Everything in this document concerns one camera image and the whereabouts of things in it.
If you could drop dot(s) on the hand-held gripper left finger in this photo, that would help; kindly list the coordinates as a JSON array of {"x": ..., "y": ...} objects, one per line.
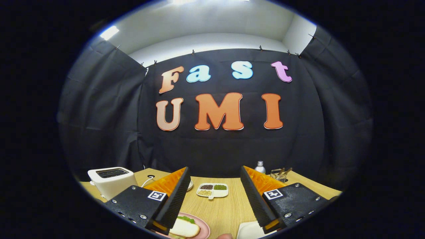
[{"x": 177, "y": 199}]

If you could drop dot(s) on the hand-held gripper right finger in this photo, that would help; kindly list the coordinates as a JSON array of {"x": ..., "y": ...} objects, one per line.
[{"x": 255, "y": 202}]

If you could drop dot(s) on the green lettuce leaf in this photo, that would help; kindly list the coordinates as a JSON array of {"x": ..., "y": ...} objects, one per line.
[{"x": 186, "y": 219}]

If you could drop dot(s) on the toasted bread slice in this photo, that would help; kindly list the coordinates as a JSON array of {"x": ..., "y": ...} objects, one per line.
[{"x": 186, "y": 229}]

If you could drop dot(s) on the white round plate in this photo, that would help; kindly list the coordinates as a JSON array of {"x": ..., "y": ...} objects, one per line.
[{"x": 190, "y": 186}]

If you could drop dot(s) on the white square plate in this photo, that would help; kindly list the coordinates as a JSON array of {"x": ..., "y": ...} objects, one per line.
[{"x": 247, "y": 230}]

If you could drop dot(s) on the green drink bottle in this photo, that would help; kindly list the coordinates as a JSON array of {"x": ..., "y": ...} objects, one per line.
[{"x": 260, "y": 168}]

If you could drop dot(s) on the white divided bean dish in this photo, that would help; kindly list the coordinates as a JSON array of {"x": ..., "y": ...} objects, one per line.
[{"x": 212, "y": 193}]

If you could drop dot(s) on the pink plate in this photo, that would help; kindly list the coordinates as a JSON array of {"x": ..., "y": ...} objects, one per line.
[{"x": 204, "y": 229}]

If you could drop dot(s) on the black backdrop cloth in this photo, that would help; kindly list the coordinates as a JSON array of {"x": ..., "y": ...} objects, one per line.
[{"x": 215, "y": 149}]

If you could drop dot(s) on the white toaster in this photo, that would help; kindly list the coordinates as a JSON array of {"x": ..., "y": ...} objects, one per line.
[{"x": 113, "y": 186}]

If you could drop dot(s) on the white ceiling light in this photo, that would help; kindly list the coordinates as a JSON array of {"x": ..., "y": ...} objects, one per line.
[{"x": 109, "y": 32}]

